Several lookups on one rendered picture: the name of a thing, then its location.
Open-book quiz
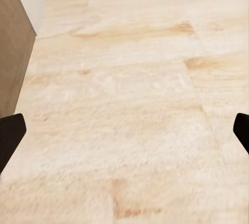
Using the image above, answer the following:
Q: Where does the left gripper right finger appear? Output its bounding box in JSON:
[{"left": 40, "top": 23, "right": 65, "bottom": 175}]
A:
[{"left": 233, "top": 113, "right": 249, "bottom": 154}]

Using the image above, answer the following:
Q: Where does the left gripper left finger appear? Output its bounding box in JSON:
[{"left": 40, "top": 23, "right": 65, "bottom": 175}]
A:
[{"left": 0, "top": 113, "right": 26, "bottom": 174}]

